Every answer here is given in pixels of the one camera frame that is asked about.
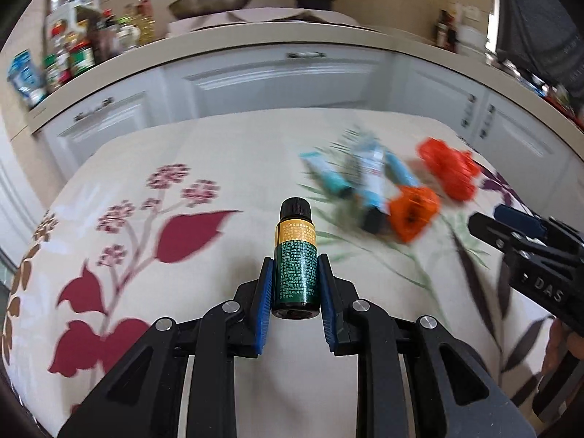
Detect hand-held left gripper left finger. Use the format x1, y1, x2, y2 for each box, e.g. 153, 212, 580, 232
57, 257, 277, 438

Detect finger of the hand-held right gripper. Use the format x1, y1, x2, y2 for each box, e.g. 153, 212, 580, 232
468, 212, 534, 256
494, 204, 548, 238

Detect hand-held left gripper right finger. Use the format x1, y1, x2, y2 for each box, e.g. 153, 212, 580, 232
318, 253, 525, 438

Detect green glass bottle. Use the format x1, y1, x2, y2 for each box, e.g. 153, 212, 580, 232
271, 197, 319, 319

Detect orange plastic bag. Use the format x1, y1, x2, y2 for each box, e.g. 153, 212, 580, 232
417, 138, 480, 201

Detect orange ribbon ball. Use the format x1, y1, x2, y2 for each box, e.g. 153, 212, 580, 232
389, 185, 441, 242

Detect slim blue tube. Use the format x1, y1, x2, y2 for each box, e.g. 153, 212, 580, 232
385, 153, 420, 188

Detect white blue toothpaste tube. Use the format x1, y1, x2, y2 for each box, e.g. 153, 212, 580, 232
351, 141, 388, 233

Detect small teal tube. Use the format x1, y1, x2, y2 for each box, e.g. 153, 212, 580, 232
299, 150, 352, 197

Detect person's right hand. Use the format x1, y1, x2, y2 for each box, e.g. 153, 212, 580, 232
545, 317, 584, 370

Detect floral tablecloth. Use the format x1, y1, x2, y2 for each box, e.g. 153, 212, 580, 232
0, 109, 566, 438

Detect white lidded container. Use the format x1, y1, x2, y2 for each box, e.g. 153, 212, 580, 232
456, 23, 484, 60

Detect dark glass oil bottle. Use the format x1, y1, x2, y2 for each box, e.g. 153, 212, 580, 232
435, 9, 457, 51

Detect dark curtain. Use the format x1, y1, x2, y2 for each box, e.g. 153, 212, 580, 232
495, 0, 584, 96

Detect white kitchen cabinets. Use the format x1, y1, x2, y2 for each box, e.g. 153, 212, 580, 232
32, 46, 584, 220

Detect beige kitchen countertop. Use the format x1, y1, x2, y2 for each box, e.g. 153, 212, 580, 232
27, 23, 584, 135

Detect beige stove cover cloth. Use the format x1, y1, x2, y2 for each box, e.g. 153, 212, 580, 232
166, 7, 379, 37

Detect group of condiment bottles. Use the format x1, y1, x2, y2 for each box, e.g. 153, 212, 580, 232
43, 0, 158, 94

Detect blue white packet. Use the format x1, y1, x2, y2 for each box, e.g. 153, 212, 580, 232
7, 50, 46, 105

